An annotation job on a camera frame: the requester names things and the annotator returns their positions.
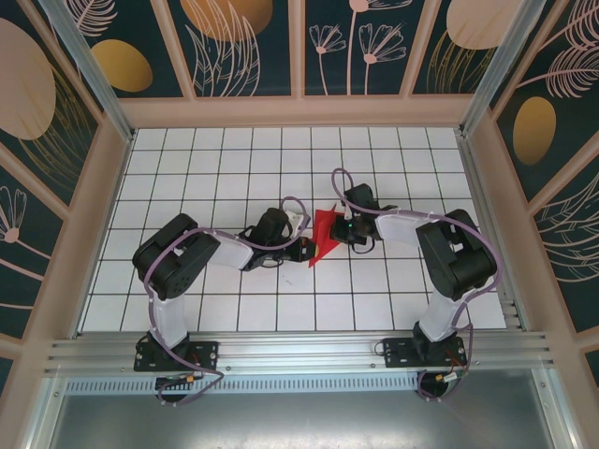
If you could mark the red paper sheet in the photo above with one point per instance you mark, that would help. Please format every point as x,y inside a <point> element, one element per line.
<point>325,224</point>

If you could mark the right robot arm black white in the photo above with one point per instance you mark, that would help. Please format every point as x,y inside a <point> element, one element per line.
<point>458,257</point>

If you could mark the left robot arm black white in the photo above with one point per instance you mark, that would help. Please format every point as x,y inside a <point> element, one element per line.
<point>173,262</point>

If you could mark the grey metal plate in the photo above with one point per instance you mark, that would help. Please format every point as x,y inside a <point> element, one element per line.
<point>299,421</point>

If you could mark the small circuit board with connector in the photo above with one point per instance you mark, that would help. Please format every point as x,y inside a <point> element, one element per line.
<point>175,380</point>

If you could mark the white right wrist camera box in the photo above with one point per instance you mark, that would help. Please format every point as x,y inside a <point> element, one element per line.
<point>348,214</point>

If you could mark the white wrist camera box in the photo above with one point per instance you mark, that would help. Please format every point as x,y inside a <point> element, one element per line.
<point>348,214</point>
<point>297,220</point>

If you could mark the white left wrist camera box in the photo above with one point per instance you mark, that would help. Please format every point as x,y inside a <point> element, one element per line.
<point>297,220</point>

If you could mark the long aluminium mounting rail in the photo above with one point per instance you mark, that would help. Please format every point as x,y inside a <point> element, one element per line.
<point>299,348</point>

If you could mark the aluminium side rail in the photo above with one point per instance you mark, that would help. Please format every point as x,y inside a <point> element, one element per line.
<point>486,224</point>

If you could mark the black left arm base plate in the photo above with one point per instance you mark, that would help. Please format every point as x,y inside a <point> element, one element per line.
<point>206,353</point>

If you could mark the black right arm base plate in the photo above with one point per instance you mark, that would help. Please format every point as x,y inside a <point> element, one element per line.
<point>398,351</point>

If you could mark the wall panel with flower outlines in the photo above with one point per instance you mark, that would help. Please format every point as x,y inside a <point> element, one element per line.
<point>374,47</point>

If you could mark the wall panel with gold oval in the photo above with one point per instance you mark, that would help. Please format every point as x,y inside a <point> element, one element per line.
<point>533,131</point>

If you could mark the wall panel with leaf outlines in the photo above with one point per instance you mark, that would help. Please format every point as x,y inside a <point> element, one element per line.
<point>224,47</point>

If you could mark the wall panel with fern outlines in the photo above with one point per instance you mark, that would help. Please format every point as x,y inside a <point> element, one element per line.
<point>571,243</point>

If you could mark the aluminium corner post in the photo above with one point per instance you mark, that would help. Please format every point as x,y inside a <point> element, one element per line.
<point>496,61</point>
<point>89,61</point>

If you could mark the wall panel with peach circle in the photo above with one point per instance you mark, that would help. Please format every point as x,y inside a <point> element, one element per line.
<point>468,28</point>

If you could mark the wall panel with yellow oval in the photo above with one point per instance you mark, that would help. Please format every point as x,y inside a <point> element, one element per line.
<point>121,65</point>

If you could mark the wall panel with single flower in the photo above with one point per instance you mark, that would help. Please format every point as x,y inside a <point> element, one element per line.
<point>23,243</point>

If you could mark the wall panel with gold lines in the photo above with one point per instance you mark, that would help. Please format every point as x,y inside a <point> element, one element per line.
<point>28,93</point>

